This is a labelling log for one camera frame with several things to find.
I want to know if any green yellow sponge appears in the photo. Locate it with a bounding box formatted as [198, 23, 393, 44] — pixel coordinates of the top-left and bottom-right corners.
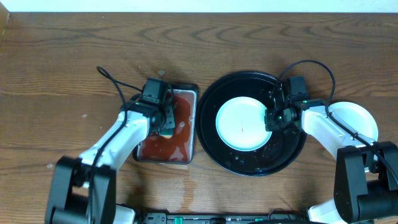
[159, 129, 174, 139]

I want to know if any pale green plate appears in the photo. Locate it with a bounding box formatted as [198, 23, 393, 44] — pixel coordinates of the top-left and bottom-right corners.
[215, 96, 272, 152]
[330, 101, 379, 141]

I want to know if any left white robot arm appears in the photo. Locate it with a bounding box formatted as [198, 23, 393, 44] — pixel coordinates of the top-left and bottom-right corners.
[45, 93, 175, 223]

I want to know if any round black tray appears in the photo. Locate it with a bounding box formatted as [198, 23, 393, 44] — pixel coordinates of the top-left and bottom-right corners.
[195, 71, 307, 176]

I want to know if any rectangular tray with red water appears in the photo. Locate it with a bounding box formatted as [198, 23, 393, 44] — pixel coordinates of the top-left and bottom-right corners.
[132, 83, 197, 165]

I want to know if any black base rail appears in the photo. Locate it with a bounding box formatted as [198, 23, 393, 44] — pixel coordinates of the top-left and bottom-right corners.
[133, 213, 309, 224]

